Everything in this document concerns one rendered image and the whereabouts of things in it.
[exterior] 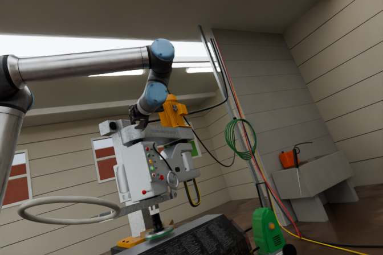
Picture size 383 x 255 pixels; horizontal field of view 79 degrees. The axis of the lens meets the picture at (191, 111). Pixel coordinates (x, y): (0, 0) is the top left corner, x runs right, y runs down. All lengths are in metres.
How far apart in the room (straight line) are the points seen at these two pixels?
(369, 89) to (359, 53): 0.75
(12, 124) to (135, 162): 1.05
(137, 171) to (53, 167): 6.19
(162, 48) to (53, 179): 7.21
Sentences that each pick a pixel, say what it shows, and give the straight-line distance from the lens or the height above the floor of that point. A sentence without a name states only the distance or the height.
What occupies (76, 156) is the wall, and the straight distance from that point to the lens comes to 7.99.
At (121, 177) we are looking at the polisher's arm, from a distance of 2.68.
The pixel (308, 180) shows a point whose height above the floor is 0.63.
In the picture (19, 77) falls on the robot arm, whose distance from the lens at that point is 0.93.
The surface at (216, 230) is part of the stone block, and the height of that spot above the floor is 0.76.
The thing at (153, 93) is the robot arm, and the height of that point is 1.52.
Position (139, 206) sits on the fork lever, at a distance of 1.73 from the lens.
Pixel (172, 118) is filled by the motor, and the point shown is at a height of 1.81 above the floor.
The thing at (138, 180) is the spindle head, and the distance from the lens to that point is 1.86.
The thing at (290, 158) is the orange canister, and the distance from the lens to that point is 4.61.
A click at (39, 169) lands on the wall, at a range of 7.97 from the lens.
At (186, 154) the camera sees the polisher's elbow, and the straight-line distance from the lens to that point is 2.41.
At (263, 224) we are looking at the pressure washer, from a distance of 3.11.
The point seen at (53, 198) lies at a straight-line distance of 1.26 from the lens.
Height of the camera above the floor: 1.16
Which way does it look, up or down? 16 degrees up
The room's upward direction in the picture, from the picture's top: 18 degrees counter-clockwise
